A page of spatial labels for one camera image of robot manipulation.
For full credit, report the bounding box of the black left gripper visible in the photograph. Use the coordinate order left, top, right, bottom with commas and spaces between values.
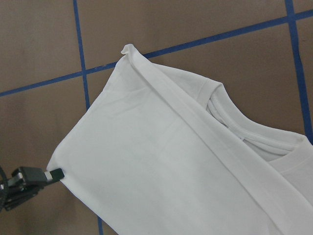
0, 166, 64, 211

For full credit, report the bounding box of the white long-sleeve printed shirt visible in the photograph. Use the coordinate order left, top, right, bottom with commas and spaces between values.
47, 44, 313, 235

